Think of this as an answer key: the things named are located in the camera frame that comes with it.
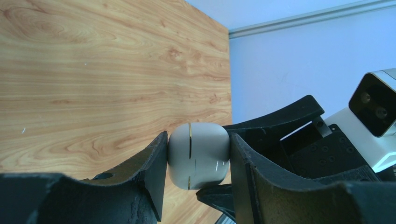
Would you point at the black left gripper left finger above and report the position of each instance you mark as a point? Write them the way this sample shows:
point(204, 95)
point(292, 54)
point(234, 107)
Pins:
point(129, 193)

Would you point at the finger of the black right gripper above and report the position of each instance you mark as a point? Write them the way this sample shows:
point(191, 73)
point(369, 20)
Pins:
point(219, 197)
point(264, 133)

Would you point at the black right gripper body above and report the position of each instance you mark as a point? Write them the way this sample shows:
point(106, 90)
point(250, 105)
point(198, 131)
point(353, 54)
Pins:
point(310, 155)

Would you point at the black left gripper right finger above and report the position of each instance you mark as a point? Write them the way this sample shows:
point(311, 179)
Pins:
point(265, 193)

